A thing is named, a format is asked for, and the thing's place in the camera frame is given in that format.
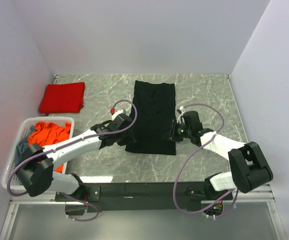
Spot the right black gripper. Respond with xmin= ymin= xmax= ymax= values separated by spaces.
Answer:
xmin=161 ymin=119 xmax=193 ymax=143

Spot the black t shirt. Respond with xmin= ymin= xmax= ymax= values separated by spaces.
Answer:
xmin=125 ymin=80 xmax=176 ymax=156

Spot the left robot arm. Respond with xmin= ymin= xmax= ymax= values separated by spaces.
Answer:
xmin=16 ymin=113 xmax=135 ymax=201

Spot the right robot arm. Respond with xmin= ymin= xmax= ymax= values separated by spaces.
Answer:
xmin=169 ymin=107 xmax=274 ymax=200

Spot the folded red t shirt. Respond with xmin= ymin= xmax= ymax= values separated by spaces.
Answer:
xmin=38 ymin=82 xmax=85 ymax=114

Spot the black base beam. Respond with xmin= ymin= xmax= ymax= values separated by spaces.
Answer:
xmin=54 ymin=182 xmax=234 ymax=214

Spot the orange t shirt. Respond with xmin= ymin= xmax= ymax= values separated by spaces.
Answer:
xmin=27 ymin=120 xmax=72 ymax=173

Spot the grey blue t shirt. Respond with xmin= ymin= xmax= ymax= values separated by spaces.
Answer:
xmin=14 ymin=125 xmax=36 ymax=166

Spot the white plastic laundry basket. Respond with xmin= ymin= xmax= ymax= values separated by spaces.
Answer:
xmin=1 ymin=116 xmax=75 ymax=189

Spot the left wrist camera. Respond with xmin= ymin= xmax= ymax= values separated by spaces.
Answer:
xmin=110 ymin=107 xmax=126 ymax=121

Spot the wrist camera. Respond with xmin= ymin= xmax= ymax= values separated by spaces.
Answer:
xmin=176 ymin=106 xmax=185 ymax=122
xmin=110 ymin=107 xmax=126 ymax=121

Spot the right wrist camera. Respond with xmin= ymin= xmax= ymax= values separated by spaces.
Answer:
xmin=176 ymin=106 xmax=185 ymax=122

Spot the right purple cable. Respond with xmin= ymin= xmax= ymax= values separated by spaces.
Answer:
xmin=172 ymin=102 xmax=239 ymax=219

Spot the purple cable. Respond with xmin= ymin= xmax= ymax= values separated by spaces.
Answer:
xmin=172 ymin=102 xmax=239 ymax=219
xmin=6 ymin=99 xmax=138 ymax=222

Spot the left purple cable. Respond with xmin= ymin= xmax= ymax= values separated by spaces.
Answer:
xmin=6 ymin=99 xmax=138 ymax=222

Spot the aluminium frame rail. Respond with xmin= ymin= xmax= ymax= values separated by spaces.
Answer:
xmin=0 ymin=178 xmax=287 ymax=240

